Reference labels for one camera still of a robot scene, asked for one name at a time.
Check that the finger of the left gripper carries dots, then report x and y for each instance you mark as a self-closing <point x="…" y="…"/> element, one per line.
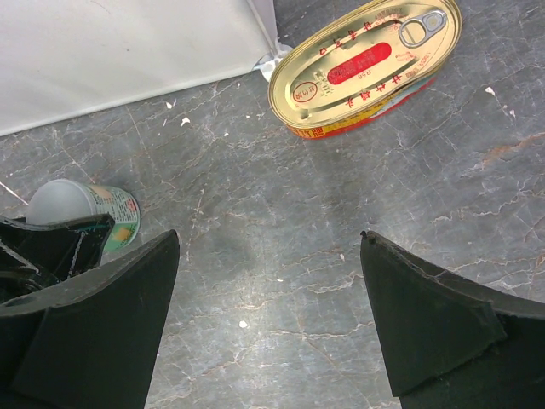
<point x="34" y="257"/>

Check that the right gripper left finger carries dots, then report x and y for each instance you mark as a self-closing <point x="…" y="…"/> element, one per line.
<point x="92" y="340"/>

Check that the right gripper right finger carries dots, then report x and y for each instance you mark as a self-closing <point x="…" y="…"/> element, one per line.
<point x="449" y="342"/>

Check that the green can white lid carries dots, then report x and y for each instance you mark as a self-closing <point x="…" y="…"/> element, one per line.
<point x="63" y="200"/>

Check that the oval gold tin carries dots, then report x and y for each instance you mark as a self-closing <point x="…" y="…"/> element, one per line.
<point x="363" y="65"/>

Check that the white cube cabinet counter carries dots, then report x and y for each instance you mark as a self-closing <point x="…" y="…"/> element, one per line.
<point x="63" y="59"/>

